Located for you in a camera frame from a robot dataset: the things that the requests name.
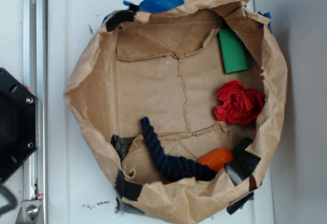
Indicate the brown paper bag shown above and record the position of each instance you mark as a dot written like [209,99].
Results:
[168,66]

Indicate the black tape inner left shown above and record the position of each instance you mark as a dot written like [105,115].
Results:
[121,145]

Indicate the black tape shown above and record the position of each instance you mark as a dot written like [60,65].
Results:
[239,203]
[121,145]
[242,167]
[126,188]
[115,18]

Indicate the orange toy carrot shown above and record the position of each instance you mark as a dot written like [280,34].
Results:
[216,159]

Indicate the green rectangular block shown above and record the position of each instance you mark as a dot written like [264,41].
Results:
[233,52]

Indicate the black tape bottom left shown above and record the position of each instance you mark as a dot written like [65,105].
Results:
[126,188]

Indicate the black tape top left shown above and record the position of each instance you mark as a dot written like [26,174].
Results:
[115,18]

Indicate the blue painter tape strip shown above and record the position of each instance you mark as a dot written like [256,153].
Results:
[154,6]

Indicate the black tape lower right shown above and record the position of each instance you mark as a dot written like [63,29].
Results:
[242,167]

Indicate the black tape bottom right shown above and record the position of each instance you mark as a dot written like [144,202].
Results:
[239,203]

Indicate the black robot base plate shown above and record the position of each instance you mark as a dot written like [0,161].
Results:
[18,124]

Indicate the aluminium frame rail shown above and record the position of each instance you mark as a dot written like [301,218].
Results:
[35,49]

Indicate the metal corner bracket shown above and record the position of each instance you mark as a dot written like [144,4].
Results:
[29,212]

